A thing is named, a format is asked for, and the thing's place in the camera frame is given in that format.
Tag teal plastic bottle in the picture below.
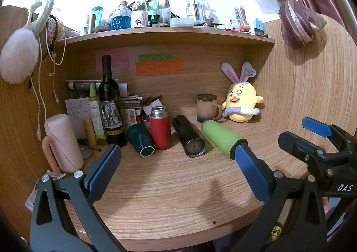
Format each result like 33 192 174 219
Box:
92 6 103 27

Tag white fluffy bunny headband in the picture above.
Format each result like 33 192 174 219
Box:
1 0 54 84

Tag red thermos bottle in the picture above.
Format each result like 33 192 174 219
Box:
149 106 171 150

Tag green thermos cup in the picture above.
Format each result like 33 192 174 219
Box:
201 120 247 160

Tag stack of books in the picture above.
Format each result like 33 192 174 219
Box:
120 95 144 109

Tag pink sticky note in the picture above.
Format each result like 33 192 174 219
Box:
95 48 129 72

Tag wooden shelf board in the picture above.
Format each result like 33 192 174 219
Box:
57 27 275 50

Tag yellow chick plush toy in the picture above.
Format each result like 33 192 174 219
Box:
221 61 264 122

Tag blue toy box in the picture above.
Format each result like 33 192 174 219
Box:
254 19 264 36

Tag small yellow tube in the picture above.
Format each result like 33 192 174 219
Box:
82 118 97 147

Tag white paper note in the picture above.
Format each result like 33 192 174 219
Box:
65 98 91 139

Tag dark wine bottle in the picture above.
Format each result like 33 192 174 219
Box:
98 55 128 147

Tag beige mug with lid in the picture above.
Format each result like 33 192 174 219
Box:
196 93 222 123

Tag green sticky note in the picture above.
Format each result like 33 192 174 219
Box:
139 52 174 61

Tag white charging cable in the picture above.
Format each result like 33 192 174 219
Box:
27 15 68 141

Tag pink cup with handle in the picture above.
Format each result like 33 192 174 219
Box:
42 114 83 174

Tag white labelled bottle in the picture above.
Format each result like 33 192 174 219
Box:
131 0 148 28

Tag slim green spray bottle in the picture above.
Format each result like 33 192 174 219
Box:
89 82 106 141

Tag orange sticky note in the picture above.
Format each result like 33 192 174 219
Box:
135 58 185 77

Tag blue glass bottle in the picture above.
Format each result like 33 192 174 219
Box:
111 1 132 30

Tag white flat box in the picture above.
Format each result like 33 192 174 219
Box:
170 18 194 27

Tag dark green hexagonal cup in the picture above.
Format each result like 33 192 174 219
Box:
126 123 155 158

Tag black thermos cup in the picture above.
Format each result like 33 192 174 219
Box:
172 115 206 158

